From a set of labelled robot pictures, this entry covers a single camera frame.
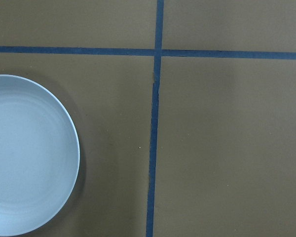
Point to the blue plate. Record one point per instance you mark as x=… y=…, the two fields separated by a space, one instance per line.
x=39 y=155

